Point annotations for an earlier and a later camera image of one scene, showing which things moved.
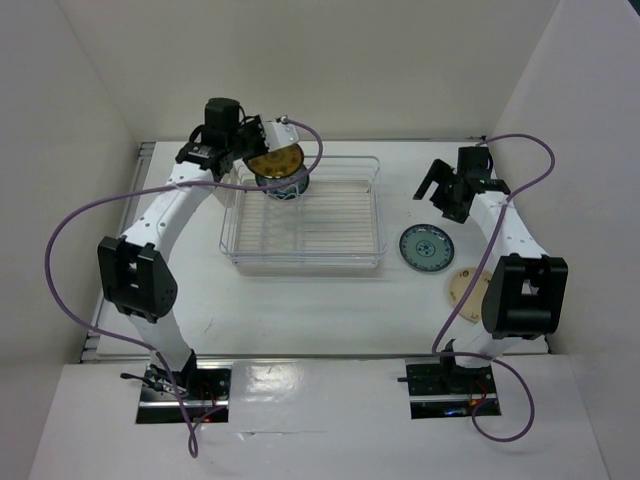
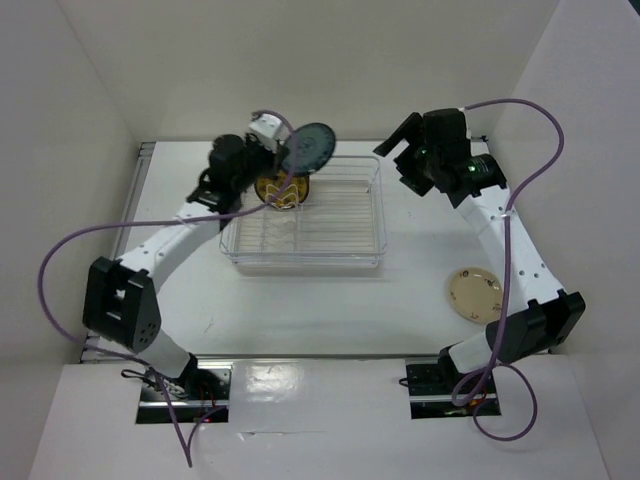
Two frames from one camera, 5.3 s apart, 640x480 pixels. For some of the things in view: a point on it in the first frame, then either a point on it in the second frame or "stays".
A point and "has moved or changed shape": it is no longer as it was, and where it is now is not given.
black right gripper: x=444 y=173 -> x=412 y=131
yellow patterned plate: x=276 y=164 has moved or changed shape
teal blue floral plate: x=426 y=247 -> x=315 y=147
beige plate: x=471 y=308 stays
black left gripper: x=257 y=125 -> x=275 y=159
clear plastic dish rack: x=337 y=224 stays
